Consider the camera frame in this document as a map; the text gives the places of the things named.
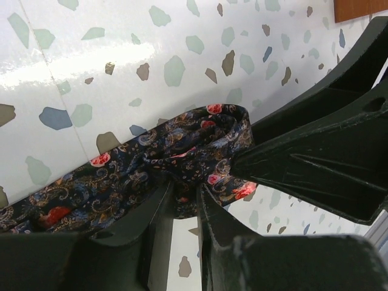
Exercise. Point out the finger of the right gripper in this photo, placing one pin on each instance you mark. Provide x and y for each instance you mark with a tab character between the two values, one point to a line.
353	76
337	163

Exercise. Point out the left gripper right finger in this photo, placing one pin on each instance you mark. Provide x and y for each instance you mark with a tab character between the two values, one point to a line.
234	257

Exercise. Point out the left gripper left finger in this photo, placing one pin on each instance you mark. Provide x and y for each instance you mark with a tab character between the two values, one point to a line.
131	254

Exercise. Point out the navy floral paisley tie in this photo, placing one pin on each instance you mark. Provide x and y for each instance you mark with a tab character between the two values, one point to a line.
195	148

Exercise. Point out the orange wooden compartment tray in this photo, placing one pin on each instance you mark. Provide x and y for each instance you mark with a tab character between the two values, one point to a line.
345	10

